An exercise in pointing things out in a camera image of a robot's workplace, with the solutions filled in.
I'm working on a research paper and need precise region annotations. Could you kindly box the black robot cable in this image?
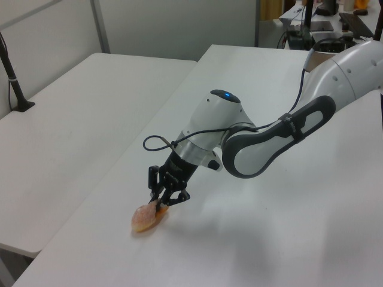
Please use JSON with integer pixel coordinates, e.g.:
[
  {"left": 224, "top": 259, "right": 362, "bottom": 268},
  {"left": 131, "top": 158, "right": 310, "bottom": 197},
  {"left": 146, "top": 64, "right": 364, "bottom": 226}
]
[{"left": 142, "top": 49, "right": 314, "bottom": 152}]

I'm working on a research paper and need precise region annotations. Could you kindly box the white office desk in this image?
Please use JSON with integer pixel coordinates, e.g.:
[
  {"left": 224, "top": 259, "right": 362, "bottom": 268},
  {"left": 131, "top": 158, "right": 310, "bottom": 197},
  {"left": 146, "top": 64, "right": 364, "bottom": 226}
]
[{"left": 278, "top": 0, "right": 383, "bottom": 52}]

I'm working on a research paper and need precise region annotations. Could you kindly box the black velcro cable strap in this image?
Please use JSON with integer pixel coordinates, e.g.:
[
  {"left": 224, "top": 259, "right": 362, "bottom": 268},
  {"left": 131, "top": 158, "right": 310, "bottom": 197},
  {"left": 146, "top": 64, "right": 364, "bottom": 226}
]
[{"left": 279, "top": 112, "right": 304, "bottom": 144}]

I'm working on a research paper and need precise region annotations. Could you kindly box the sugared orange bread roll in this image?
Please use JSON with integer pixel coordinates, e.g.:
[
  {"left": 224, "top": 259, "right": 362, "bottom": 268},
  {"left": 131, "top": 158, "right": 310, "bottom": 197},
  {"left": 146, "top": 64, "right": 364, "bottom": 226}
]
[{"left": 131, "top": 200, "right": 169, "bottom": 234}]

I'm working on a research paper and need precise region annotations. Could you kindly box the grey metal partition post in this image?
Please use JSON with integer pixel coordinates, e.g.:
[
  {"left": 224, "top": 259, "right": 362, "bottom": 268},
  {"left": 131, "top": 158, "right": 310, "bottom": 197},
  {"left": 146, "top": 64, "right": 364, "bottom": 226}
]
[
  {"left": 90, "top": 0, "right": 111, "bottom": 55},
  {"left": 253, "top": 0, "right": 262, "bottom": 47}
]

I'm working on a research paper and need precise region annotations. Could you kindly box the white side table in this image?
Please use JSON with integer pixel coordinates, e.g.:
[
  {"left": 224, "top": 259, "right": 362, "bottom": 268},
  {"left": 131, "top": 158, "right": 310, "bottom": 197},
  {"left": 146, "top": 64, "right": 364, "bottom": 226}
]
[{"left": 0, "top": 52, "right": 198, "bottom": 259}]

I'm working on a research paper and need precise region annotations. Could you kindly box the black monitor stand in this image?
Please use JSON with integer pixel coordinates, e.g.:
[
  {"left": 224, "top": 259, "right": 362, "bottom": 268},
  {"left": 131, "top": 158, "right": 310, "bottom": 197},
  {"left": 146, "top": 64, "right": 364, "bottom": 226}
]
[{"left": 301, "top": 0, "right": 315, "bottom": 31}]

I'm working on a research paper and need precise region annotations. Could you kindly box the black camera stand pole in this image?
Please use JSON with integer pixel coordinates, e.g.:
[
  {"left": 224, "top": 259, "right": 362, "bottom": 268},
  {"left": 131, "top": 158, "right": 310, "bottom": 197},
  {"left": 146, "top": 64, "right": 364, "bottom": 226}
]
[{"left": 0, "top": 30, "right": 36, "bottom": 113}]

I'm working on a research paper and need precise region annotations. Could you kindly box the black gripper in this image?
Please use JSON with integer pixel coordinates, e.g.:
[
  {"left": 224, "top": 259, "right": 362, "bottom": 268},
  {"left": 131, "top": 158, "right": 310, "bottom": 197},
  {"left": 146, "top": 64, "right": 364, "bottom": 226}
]
[{"left": 147, "top": 151, "right": 198, "bottom": 212}]

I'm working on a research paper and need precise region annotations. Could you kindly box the brown cardboard box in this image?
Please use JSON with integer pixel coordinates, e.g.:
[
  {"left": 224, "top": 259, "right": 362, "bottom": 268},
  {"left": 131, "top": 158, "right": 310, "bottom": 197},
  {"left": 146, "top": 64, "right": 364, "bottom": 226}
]
[{"left": 307, "top": 50, "right": 341, "bottom": 73}]

